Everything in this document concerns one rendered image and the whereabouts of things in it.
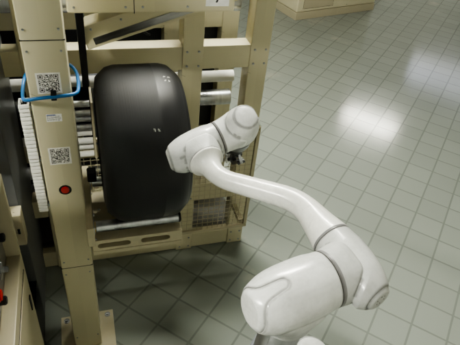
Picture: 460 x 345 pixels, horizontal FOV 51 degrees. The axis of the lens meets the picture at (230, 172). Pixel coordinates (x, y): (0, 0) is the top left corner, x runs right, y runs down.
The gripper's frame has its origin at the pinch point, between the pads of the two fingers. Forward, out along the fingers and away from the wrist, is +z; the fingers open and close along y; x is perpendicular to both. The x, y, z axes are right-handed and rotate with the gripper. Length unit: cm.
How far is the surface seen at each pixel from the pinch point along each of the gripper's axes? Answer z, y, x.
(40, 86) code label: -20, 40, 51
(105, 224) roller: 25, 0, 52
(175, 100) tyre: -13.0, 22.9, 11.8
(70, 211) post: 25, 10, 62
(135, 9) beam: -12, 61, 12
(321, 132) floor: 228, 43, -133
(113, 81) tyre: -13.2, 36.8, 28.6
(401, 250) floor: 145, -69, -111
